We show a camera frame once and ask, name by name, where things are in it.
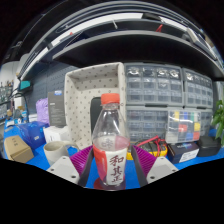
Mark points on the clear red-capped drink bottle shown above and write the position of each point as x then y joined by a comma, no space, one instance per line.
111,160

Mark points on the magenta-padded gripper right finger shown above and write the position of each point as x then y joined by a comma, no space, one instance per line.
155,170

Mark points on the dark grey flat box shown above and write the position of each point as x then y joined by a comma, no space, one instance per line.
56,108

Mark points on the blue carton box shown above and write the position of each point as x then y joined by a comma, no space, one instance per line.
33,133

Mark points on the green potted plant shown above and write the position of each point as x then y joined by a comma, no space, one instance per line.
219,121

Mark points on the white dotted storage bin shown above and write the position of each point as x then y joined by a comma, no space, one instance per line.
80,100

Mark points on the black box with white label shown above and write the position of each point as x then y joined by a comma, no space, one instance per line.
183,152

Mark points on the purple plastic bag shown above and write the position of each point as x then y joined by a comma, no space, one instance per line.
42,111

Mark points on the small teal device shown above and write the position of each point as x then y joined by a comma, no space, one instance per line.
25,85

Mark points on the clear organizer with coloured parts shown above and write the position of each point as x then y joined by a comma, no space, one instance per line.
183,126

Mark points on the grey-white ceramic mug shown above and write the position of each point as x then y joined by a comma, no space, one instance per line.
55,151

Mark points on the brown cardboard box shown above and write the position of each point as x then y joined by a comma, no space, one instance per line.
18,149

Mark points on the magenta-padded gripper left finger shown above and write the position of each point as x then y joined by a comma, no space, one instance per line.
70,170

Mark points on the yellow multimeter with red leads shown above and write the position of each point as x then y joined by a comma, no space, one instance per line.
156,148

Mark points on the dark overhead shelf unit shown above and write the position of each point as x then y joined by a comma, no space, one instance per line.
133,46

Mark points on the small white box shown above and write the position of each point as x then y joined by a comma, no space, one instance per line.
56,133

